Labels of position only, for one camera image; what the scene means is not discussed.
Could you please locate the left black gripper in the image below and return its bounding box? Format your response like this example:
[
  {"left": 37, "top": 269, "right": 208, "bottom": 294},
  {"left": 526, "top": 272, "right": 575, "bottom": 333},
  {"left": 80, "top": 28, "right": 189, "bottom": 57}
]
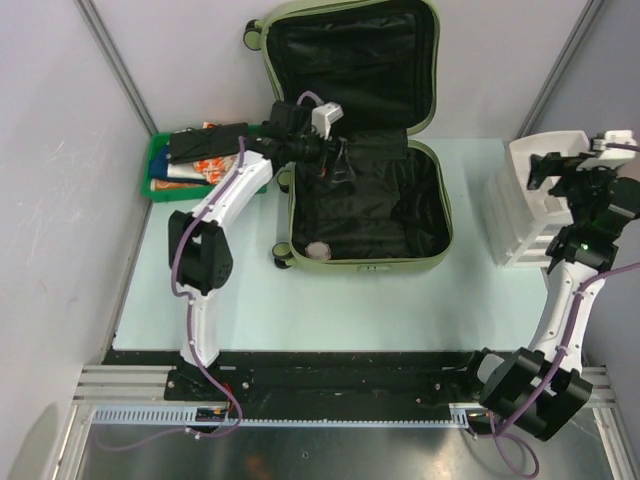
[{"left": 286, "top": 122, "right": 353, "bottom": 183}]

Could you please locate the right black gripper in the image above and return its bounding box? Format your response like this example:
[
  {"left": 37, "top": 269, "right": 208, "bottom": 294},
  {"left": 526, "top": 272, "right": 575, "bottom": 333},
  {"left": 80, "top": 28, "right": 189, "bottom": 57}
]
[{"left": 526, "top": 152, "right": 617, "bottom": 228}]

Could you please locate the olive green hard-shell suitcase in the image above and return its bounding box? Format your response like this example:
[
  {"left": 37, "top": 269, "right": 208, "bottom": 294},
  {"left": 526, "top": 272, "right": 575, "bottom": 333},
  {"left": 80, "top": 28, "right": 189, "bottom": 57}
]
[{"left": 243, "top": 1, "right": 454, "bottom": 273}]

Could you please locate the floral tulip print cloth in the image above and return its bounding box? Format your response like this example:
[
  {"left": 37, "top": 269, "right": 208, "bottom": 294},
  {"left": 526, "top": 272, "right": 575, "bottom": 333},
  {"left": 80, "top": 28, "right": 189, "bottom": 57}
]
[{"left": 193, "top": 139, "right": 239, "bottom": 185}]

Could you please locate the black cloth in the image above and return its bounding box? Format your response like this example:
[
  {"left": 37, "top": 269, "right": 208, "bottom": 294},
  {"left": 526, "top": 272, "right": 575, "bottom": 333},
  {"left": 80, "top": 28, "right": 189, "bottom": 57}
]
[{"left": 168, "top": 122, "right": 249, "bottom": 164}]

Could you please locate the white cloth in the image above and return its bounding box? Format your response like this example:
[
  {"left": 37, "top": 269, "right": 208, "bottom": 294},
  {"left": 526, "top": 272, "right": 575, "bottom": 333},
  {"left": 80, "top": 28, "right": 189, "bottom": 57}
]
[{"left": 167, "top": 163, "right": 207, "bottom": 182}]

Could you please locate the orange rabbit print cloth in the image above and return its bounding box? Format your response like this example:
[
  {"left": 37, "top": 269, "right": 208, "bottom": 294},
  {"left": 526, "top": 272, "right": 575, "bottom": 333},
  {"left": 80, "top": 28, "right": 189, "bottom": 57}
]
[{"left": 149, "top": 179, "right": 208, "bottom": 192}]

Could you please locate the navy blue cloth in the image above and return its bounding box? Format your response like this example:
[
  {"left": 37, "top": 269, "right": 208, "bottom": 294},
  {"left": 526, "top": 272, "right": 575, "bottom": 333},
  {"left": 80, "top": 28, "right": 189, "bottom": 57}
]
[{"left": 148, "top": 145, "right": 169, "bottom": 181}]

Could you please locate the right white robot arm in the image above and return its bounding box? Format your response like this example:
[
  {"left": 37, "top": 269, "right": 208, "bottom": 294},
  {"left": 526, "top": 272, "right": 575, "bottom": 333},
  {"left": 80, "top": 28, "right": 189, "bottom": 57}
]
[{"left": 461, "top": 152, "right": 639, "bottom": 441}]

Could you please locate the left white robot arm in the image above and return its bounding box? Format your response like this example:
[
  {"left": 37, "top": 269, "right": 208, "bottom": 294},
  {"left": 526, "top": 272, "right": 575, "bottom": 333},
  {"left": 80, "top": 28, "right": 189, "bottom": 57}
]
[{"left": 168, "top": 92, "right": 346, "bottom": 400}]

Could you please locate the white plastic drawer organizer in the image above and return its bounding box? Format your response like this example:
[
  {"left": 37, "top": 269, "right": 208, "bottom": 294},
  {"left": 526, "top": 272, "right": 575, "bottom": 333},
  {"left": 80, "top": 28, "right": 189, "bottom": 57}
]
[{"left": 481, "top": 130, "right": 589, "bottom": 267}]

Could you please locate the green plastic tray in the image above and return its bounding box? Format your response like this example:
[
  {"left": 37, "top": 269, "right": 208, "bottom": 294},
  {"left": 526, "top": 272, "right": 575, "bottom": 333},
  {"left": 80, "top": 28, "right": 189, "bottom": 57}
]
[{"left": 140, "top": 123, "right": 271, "bottom": 204}]

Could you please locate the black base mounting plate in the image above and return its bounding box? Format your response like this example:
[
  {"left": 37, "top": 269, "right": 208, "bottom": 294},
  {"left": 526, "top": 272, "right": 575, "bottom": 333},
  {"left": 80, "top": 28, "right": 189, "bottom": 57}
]
[{"left": 105, "top": 350, "right": 483, "bottom": 423}]

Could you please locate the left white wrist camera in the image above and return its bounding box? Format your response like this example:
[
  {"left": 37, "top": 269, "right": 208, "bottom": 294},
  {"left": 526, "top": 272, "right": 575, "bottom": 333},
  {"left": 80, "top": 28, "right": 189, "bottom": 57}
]
[{"left": 311, "top": 102, "right": 344, "bottom": 140}]

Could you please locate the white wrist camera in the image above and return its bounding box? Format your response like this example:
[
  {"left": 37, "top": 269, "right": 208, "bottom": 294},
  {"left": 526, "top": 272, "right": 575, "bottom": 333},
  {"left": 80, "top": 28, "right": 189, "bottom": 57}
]
[
  {"left": 311, "top": 102, "right": 344, "bottom": 140},
  {"left": 578, "top": 130, "right": 639, "bottom": 170}
]

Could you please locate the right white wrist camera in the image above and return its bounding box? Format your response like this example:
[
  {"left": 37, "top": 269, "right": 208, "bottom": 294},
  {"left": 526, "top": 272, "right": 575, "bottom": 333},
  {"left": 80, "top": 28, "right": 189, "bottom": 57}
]
[{"left": 578, "top": 130, "right": 639, "bottom": 170}]

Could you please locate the right aluminium frame post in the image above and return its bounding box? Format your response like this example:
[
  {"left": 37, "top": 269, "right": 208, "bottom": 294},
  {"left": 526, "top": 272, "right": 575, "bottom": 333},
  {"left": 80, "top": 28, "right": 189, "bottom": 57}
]
[{"left": 515, "top": 0, "right": 608, "bottom": 139}]

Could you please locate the aluminium frame post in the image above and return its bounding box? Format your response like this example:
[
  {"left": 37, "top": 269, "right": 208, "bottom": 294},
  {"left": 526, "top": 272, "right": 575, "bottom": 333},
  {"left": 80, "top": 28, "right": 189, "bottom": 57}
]
[
  {"left": 73, "top": 0, "right": 159, "bottom": 136},
  {"left": 515, "top": 0, "right": 608, "bottom": 139}
]

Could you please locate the white slotted cable duct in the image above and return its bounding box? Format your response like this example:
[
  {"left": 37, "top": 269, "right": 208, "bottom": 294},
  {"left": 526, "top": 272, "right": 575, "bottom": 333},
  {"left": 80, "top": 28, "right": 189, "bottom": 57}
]
[{"left": 92, "top": 402, "right": 506, "bottom": 429}]

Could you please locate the left aluminium frame post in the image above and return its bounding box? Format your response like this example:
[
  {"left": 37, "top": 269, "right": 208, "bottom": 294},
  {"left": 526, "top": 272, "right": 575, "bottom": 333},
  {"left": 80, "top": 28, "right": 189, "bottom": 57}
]
[{"left": 73, "top": 0, "right": 159, "bottom": 136}]

